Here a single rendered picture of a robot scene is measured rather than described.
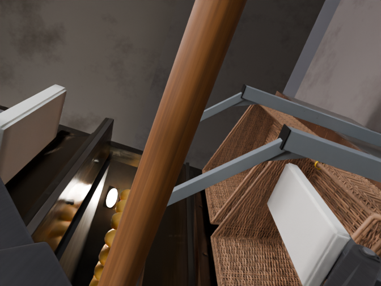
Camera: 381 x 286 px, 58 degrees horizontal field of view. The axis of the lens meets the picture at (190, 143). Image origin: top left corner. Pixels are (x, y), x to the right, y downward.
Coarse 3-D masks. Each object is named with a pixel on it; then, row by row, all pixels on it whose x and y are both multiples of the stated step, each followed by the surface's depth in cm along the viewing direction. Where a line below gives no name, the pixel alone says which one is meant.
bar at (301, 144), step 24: (240, 96) 112; (264, 96) 112; (312, 120) 115; (336, 120) 115; (288, 144) 66; (312, 144) 66; (336, 144) 69; (216, 168) 70; (240, 168) 68; (360, 168) 68; (192, 192) 70; (144, 264) 52
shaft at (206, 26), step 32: (224, 0) 20; (192, 32) 21; (224, 32) 21; (192, 64) 21; (192, 96) 22; (160, 128) 23; (192, 128) 23; (160, 160) 23; (160, 192) 24; (128, 224) 25; (128, 256) 26
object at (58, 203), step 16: (112, 128) 179; (96, 144) 142; (80, 160) 124; (80, 176) 122; (64, 192) 104; (80, 192) 127; (48, 208) 92; (64, 208) 108; (32, 224) 84; (48, 224) 93; (64, 224) 111; (48, 240) 96
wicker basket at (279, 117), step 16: (256, 112) 179; (272, 112) 149; (240, 128) 182; (256, 128) 182; (272, 128) 180; (304, 128) 139; (224, 144) 184; (256, 144) 185; (224, 160) 187; (288, 160) 130; (240, 176) 185; (256, 176) 132; (208, 192) 163; (224, 192) 164; (240, 192) 134; (256, 192) 167; (208, 208) 148; (224, 208) 136
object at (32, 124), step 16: (32, 96) 15; (48, 96) 16; (64, 96) 18; (16, 112) 13; (32, 112) 14; (48, 112) 16; (0, 128) 12; (16, 128) 13; (32, 128) 15; (48, 128) 17; (0, 144) 12; (16, 144) 14; (32, 144) 16; (0, 160) 12; (16, 160) 14
